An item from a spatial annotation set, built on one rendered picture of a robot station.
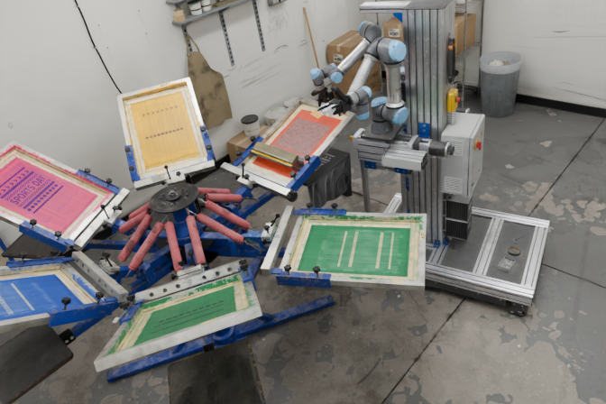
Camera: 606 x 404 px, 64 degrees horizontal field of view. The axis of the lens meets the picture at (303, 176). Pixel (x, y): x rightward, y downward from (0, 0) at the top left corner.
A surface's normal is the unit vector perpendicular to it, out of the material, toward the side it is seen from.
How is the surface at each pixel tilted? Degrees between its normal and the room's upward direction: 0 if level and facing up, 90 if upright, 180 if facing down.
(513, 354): 0
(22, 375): 0
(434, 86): 90
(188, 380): 0
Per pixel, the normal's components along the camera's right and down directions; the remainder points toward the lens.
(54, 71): 0.72, 0.28
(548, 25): -0.67, 0.48
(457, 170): -0.48, 0.54
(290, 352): -0.15, -0.83
